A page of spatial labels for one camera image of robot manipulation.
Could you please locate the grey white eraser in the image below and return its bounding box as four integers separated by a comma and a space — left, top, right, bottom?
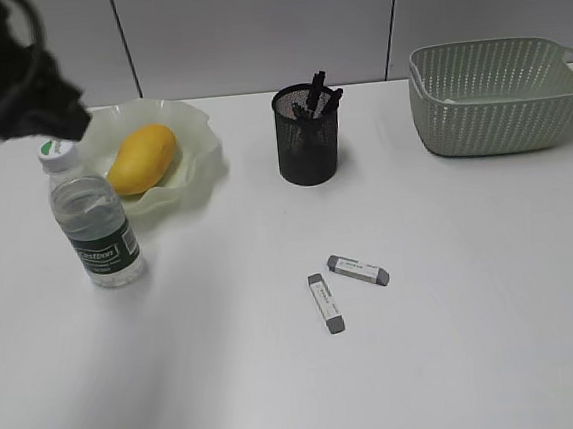
307, 273, 346, 334
327, 255, 390, 286

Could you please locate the black marker pen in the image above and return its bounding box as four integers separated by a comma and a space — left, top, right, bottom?
321, 88, 343, 116
306, 71, 326, 118
291, 101, 312, 123

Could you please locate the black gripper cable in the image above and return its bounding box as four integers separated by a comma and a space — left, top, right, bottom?
0, 0, 57, 160

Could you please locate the black mesh pen holder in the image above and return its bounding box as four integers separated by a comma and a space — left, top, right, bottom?
271, 83, 339, 187

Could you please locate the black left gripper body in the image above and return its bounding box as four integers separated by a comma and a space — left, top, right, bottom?
0, 0, 91, 141

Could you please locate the pale green plastic basket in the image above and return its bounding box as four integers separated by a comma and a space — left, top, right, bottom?
408, 37, 573, 158

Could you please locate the clear plastic water bottle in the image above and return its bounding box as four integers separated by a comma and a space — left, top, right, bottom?
38, 139, 146, 288

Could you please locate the yellow mango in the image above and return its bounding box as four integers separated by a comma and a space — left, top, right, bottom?
107, 123, 177, 196

